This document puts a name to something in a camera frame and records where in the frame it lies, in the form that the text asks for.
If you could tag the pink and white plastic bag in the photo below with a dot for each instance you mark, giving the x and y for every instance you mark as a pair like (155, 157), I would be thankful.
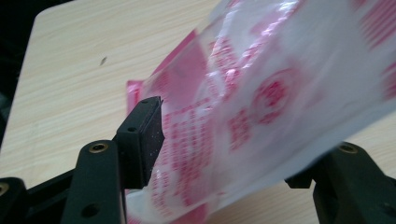
(264, 93)

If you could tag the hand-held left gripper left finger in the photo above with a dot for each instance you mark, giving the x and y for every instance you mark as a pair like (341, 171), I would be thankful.
(140, 140)

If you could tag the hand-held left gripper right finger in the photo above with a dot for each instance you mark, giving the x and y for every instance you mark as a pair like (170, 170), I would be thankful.
(348, 186)

